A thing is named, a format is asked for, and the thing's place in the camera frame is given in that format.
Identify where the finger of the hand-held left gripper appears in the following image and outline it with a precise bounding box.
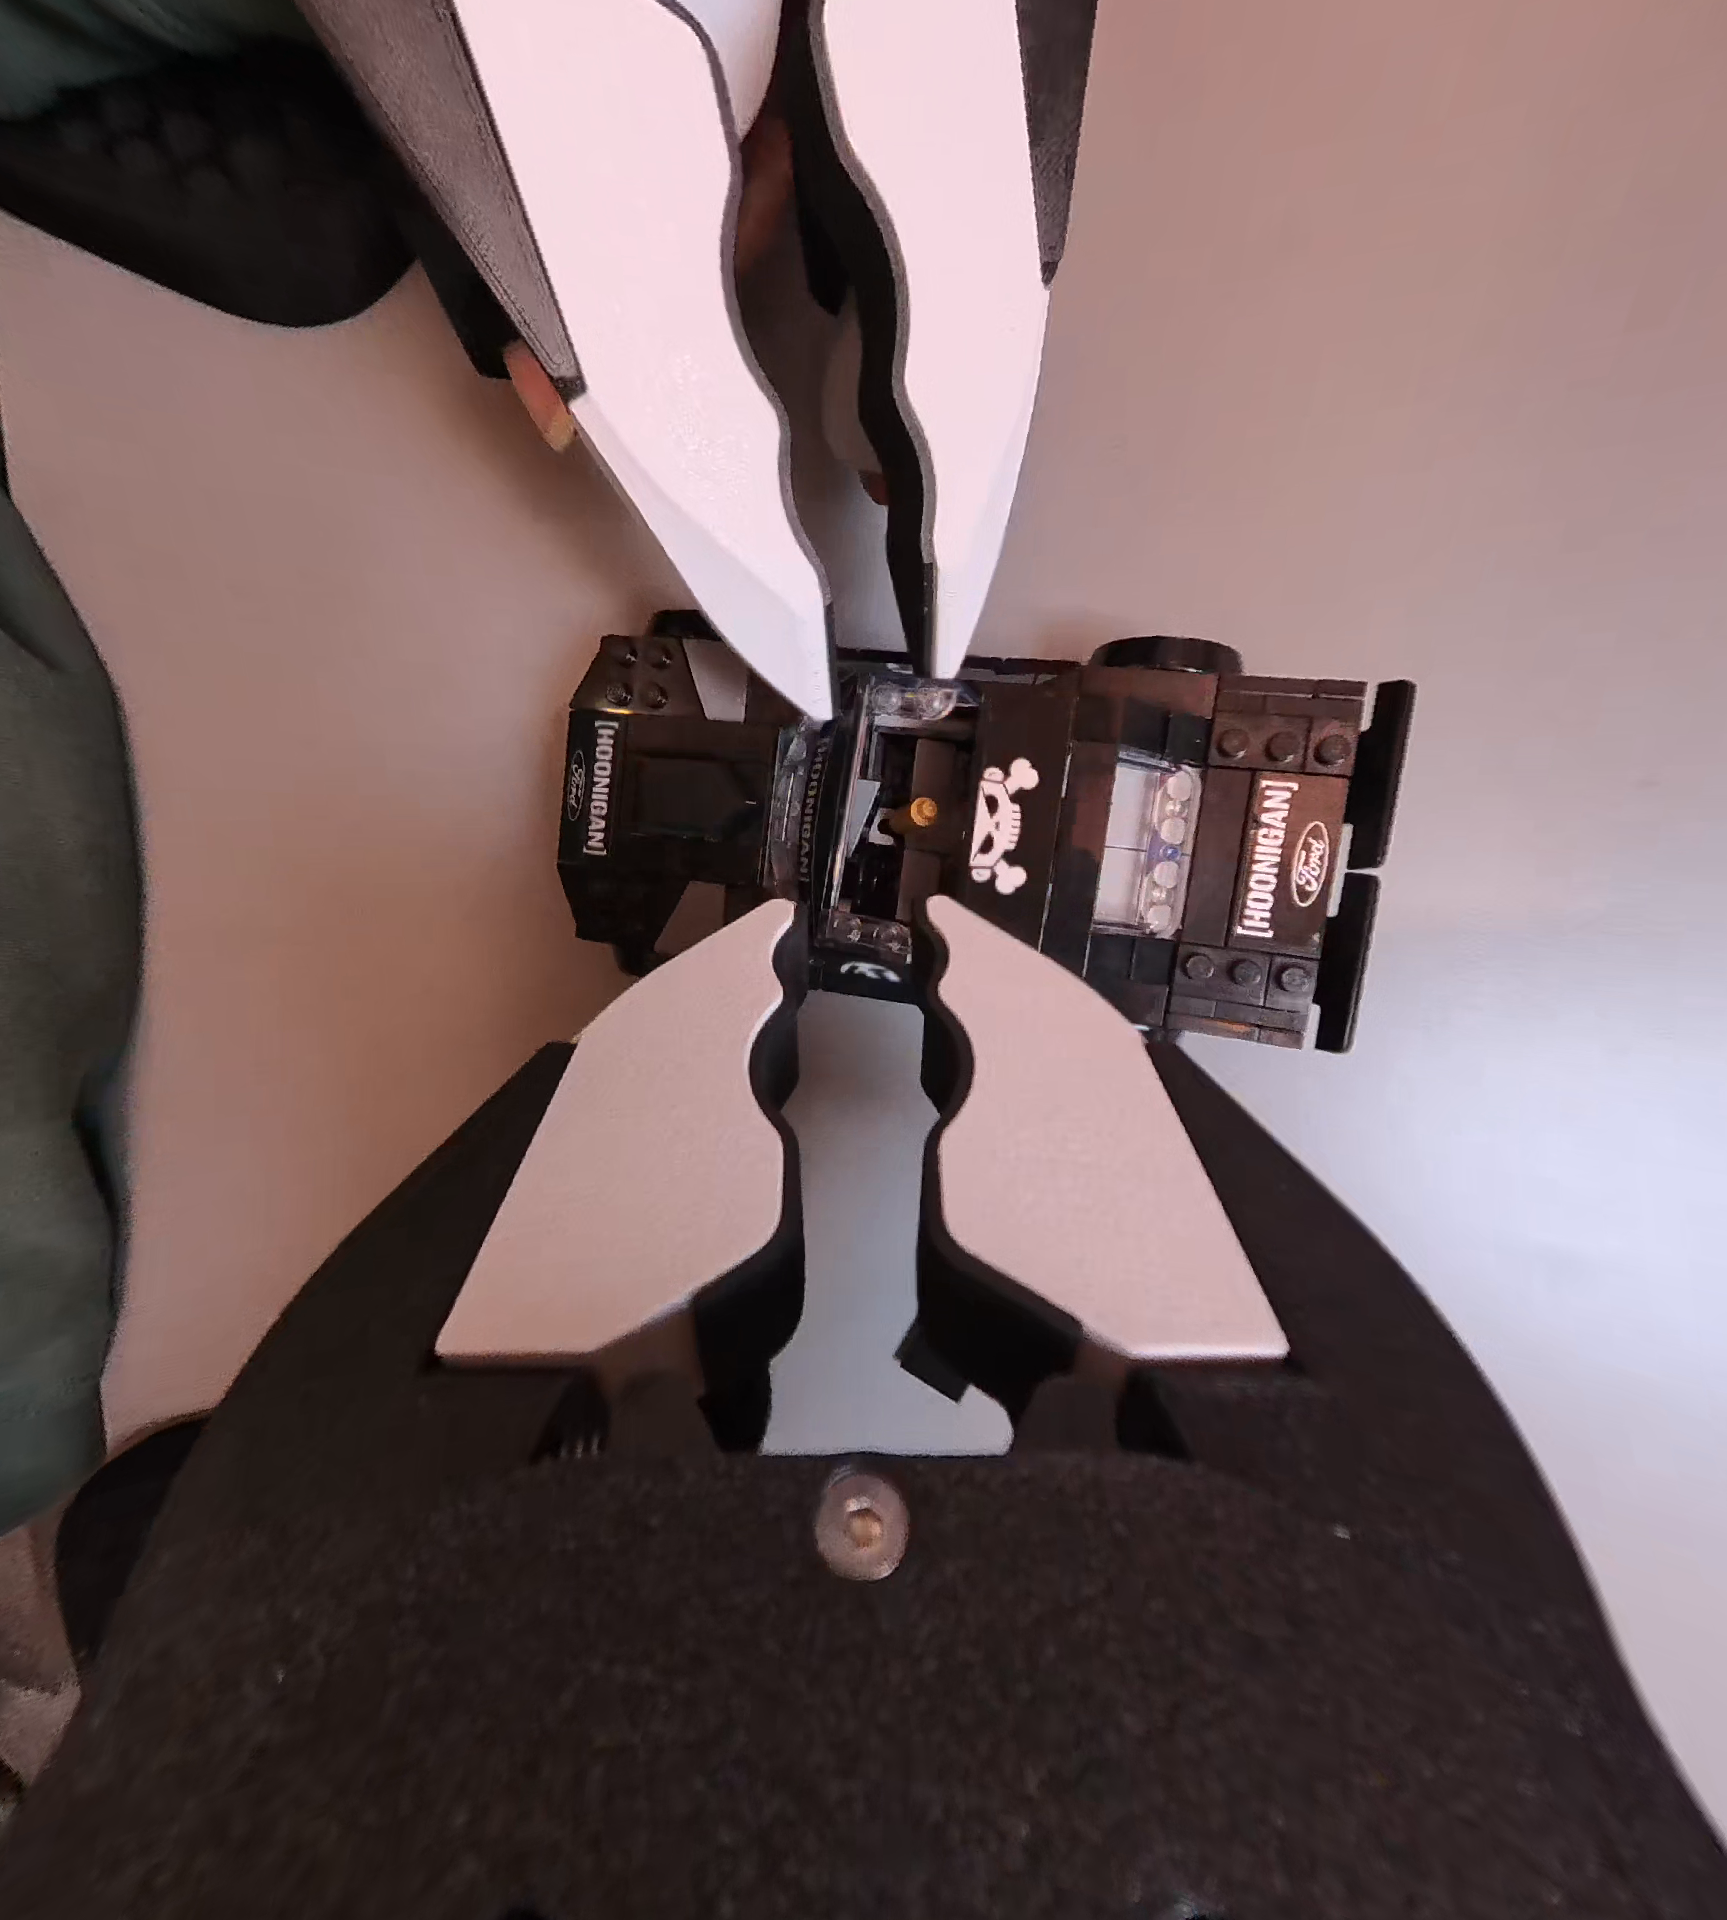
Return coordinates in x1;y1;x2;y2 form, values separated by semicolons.
456;0;842;727
808;0;1060;683

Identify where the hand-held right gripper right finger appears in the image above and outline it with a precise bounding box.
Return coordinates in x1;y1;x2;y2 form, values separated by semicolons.
918;897;1296;1410

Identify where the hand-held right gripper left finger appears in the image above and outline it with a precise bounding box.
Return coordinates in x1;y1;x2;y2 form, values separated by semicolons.
440;897;808;1449

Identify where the black lego car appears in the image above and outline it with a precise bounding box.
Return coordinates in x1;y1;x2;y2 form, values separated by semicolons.
558;616;1415;1057

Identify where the person's left forearm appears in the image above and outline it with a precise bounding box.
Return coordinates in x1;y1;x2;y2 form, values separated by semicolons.
0;0;312;139

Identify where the person's left hand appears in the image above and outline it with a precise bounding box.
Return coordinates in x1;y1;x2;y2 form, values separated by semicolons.
501;340;582;459

